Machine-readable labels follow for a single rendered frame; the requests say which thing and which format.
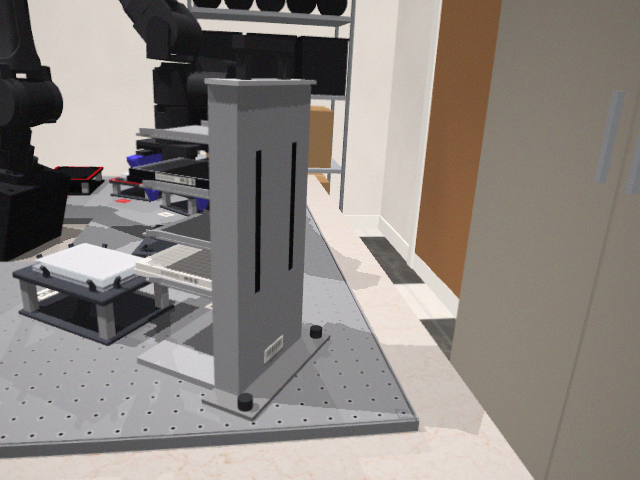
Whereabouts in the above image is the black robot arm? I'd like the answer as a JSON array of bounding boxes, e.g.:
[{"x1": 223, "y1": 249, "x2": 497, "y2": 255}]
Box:
[{"x1": 0, "y1": 0, "x2": 236, "y2": 185}]

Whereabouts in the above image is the black cylinder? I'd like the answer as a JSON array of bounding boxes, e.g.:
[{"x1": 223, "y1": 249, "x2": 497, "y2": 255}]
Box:
[
  {"x1": 310, "y1": 325, "x2": 322, "y2": 339},
  {"x1": 238, "y1": 393, "x2": 253, "y2": 412}
]

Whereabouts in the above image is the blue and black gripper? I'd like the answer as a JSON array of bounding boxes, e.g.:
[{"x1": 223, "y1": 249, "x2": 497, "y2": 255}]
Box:
[{"x1": 127, "y1": 104, "x2": 209, "y2": 211}]

